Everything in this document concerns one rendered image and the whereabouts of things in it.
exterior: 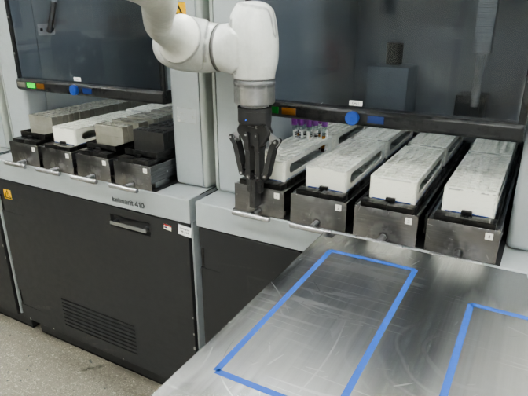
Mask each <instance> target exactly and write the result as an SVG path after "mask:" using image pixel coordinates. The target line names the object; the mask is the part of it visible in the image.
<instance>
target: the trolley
mask: <svg viewBox="0 0 528 396"><path fill-rule="evenodd" d="M151 396H528V275H527V274H523V273H516V272H512V271H509V270H505V269H498V268H494V267H491V266H484V265H480V264H476V263H472V262H465V261H461V260H458V259H454V258H447V257H443V256H439V255H433V254H428V253H425V252H421V251H414V250H410V249H406V248H403V247H395V246H392V245H388V244H381V243H377V242H373V241H370V240H362V239H359V238H355V237H351V236H344V235H340V234H337V233H330V232H323V233H322V234H321V235H320V236H319V237H318V238H317V239H316V240H315V241H314V242H313V243H312V244H311V245H310V246H309V247H308V248H307V249H306V250H305V251H304V252H303V253H301V254H300V255H299V256H298V257H297V258H296V259H295V260H294V261H293V262H292V263H291V264H290V265H289V266H287V267H286V268H285V269H284V270H283V271H282V272H281V273H280V274H279V275H278V276H277V277H276V278H275V279H274V280H272V281H271V282H270V283H269V284H268V285H267V286H266V287H265V288H264V289H263V290H262V291H261V292H260V293H258V294H257V295H256V296H255V297H254V298H253V299H252V300H251V301H250V302H249V303H248V304H247V305H246V306H245V307H244V308H243V309H242V310H241V311H240V312H239V313H238V314H237V315H236V316H235V317H234V318H233V319H231V320H230V321H229V322H228V323H227V324H226V325H225V326H224V327H223V328H222V329H221V330H220V331H219V332H217V333H216V334H215V335H214V336H213V337H212V338H211V339H210V340H209V341H208V342H207V343H206V344H205V345H204V346H202V347H201V348H200V349H199V350H198V351H197V352H196V353H195V354H194V355H193V356H192V357H191V358H190V359H189V360H188V361H187V362H186V363H185V364H184V365H183V366H182V367H181V368H180V369H179V370H178V371H177V372H175V373H174V374H173V375H172V376H171V377H170V378H169V379H168V380H167V381H166V382H165V383H164V384H163V385H162V386H160V387H159V388H158V389H157V390H156V391H155V392H154V393H153V394H152V395H151Z"/></svg>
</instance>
